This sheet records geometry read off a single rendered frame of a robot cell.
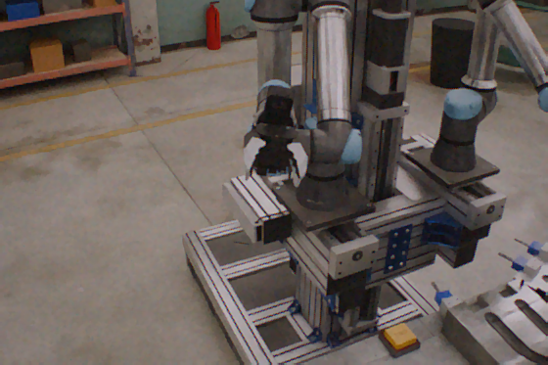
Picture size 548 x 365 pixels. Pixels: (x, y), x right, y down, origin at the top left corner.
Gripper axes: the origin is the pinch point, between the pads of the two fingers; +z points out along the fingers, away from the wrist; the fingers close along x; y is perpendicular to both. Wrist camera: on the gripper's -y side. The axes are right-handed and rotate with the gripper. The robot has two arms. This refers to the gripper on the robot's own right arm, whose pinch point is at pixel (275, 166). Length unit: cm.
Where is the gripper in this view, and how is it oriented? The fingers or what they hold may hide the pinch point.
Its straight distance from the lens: 81.7
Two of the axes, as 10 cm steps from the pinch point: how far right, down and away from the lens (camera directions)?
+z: -0.1, 4.9, -8.7
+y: -1.4, 8.7, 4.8
